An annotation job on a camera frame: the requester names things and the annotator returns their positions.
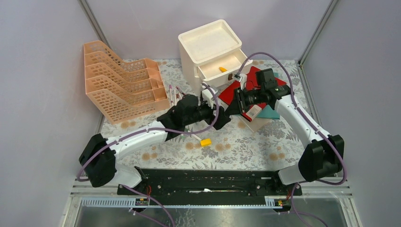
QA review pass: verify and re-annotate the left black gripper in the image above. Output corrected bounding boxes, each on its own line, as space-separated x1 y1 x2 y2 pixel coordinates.
183 96 231 130

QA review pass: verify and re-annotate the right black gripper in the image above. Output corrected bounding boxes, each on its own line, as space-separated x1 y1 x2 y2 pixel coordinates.
225 87 264 116

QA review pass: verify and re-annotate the white top drawer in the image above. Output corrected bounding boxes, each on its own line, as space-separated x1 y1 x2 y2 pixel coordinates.
197 50 247 87

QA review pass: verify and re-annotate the white three-drawer cabinet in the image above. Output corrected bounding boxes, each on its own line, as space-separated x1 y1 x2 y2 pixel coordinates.
178 19 242 95

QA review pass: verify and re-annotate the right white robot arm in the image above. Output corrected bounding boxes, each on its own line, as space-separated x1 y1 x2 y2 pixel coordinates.
225 69 344 195

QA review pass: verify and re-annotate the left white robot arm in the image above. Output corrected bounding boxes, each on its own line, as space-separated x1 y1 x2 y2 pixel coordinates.
77 83 231 194

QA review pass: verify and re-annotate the green capped white marker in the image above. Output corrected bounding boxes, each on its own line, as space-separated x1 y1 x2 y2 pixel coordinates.
187 130 202 141

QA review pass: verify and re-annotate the teal folder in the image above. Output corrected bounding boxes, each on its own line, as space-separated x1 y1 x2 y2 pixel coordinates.
256 69 280 119

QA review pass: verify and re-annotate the beige notebook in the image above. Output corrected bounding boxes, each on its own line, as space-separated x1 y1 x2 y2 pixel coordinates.
237 106 280 132

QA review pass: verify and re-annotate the yellow eraser block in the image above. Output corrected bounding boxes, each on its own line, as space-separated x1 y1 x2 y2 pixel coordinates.
200 139 212 147

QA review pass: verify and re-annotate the floral table mat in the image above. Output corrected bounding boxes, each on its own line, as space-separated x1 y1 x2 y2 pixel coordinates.
101 59 310 170

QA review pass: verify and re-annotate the peach plastic file organizer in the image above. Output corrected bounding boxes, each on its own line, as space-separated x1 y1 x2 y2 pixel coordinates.
83 41 170 124

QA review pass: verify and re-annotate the red ring binder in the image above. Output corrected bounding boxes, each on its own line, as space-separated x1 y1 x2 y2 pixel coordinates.
219 67 290 122

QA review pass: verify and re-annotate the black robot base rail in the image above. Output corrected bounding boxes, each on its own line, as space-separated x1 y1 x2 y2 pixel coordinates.
117 168 303 206

